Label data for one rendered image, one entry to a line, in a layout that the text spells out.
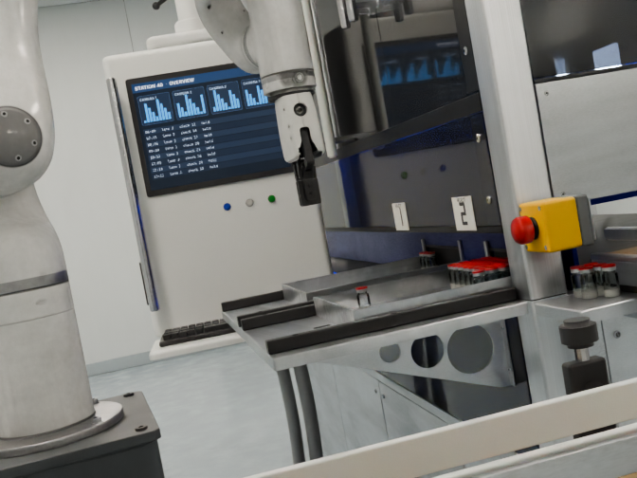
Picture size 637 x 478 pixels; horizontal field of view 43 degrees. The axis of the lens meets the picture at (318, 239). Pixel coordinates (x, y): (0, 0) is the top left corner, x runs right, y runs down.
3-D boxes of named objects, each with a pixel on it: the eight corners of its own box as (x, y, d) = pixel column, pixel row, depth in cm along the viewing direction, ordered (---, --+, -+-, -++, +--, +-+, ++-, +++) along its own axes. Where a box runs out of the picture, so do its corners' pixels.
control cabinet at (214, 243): (329, 296, 235) (281, 29, 231) (339, 303, 216) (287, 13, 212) (156, 330, 228) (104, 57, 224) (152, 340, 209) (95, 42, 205)
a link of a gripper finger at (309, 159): (316, 148, 118) (314, 174, 122) (301, 114, 123) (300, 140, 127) (307, 149, 118) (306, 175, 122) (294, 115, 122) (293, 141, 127)
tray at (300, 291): (425, 270, 187) (422, 255, 187) (470, 276, 162) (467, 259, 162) (284, 299, 180) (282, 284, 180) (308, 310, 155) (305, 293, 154)
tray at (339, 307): (484, 279, 154) (482, 261, 154) (555, 288, 129) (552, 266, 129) (317, 316, 146) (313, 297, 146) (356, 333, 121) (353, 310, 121)
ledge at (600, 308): (616, 296, 123) (614, 284, 123) (671, 303, 111) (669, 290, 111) (535, 315, 120) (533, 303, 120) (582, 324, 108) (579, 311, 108)
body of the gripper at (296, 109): (319, 80, 121) (333, 153, 121) (306, 91, 130) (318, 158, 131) (271, 86, 119) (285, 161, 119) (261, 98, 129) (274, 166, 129)
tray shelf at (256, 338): (418, 277, 192) (417, 269, 192) (574, 303, 124) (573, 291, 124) (222, 318, 182) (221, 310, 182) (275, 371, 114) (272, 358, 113)
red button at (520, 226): (533, 240, 117) (529, 213, 117) (547, 241, 113) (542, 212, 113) (510, 245, 116) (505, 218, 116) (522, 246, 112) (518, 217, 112)
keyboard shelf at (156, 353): (319, 312, 221) (318, 303, 221) (336, 326, 193) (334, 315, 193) (157, 344, 215) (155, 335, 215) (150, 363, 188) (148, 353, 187)
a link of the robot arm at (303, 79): (319, 65, 121) (323, 85, 121) (307, 77, 130) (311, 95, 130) (265, 73, 119) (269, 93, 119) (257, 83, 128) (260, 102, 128)
